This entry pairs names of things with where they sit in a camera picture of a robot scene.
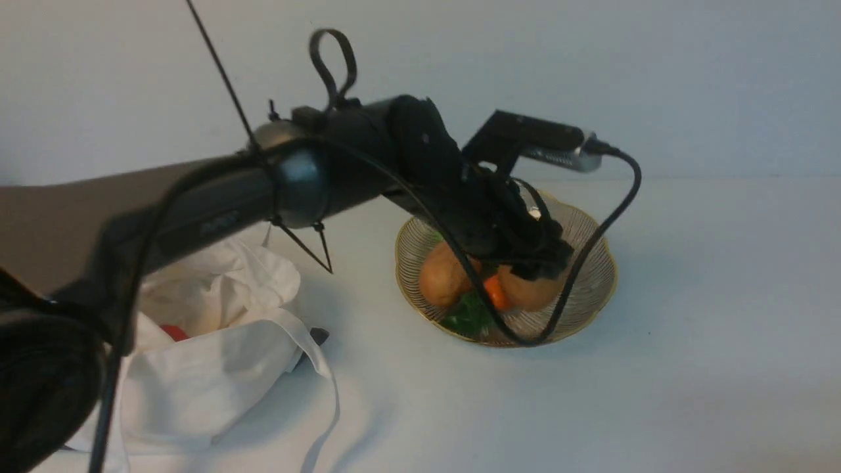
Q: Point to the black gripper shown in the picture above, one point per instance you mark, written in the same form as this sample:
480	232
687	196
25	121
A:
484	211

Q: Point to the dark green leafy vegetable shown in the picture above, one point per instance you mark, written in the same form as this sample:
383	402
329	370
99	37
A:
469	317

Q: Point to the brown potato on plate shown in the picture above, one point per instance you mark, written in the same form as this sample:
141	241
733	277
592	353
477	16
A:
442	279

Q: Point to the white cloth tote bag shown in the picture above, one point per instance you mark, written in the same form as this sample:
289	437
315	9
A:
232	300

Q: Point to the orange carrot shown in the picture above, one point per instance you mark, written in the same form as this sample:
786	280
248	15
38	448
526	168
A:
497	295

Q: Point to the gold-rimmed glass ribbed plate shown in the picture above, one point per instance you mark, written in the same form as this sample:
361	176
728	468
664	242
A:
593	289

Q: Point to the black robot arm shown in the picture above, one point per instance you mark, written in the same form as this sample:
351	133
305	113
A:
73	256

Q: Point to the red vegetable in bag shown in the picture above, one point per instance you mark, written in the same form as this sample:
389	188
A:
175	332

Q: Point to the brown potato from bag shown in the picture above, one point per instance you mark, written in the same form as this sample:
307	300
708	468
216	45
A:
529	295

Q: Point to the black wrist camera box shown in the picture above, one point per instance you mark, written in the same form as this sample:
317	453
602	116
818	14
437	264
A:
505	137

